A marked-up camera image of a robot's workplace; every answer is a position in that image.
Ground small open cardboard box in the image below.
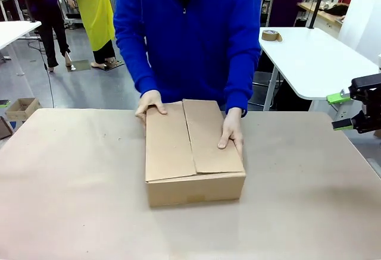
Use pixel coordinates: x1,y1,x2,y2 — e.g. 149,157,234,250
4,97,42,122

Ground person in blue jacket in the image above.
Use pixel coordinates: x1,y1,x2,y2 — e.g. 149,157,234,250
113,0,263,117

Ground right forearm in blue sleeve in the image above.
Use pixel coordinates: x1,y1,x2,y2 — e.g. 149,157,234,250
114,30,164,98

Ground person in purple skirt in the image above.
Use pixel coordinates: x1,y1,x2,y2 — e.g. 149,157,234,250
269,0,308,29

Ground large white side table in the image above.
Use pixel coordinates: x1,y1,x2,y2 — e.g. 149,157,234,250
258,27,381,109

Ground brown packing tape roll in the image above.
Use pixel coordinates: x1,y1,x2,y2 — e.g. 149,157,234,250
261,29,284,43

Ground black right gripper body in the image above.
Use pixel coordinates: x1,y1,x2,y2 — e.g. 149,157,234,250
348,74,381,134

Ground dark brown flat board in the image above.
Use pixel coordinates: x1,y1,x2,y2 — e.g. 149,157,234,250
0,115,14,141

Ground grey floor plate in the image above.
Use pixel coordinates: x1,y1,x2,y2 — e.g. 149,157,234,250
66,59,92,72

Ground brown cardboard box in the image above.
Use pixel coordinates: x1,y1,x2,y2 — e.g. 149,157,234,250
144,98,247,208

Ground dark floor mat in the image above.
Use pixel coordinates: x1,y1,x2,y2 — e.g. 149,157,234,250
99,59,125,71

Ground person's left hand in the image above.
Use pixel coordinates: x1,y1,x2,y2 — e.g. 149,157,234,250
217,106,245,161

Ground person in yellow apron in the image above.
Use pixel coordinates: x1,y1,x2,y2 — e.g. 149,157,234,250
65,0,124,71

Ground person's right hand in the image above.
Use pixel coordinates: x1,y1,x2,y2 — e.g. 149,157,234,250
135,89,168,137

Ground wooden workbench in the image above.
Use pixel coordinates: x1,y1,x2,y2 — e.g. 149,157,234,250
297,1,349,32

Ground left forearm in blue sleeve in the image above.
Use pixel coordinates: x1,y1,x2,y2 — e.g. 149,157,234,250
224,41,263,117

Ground person in black clothes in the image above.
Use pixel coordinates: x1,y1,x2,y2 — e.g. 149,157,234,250
11,0,74,72

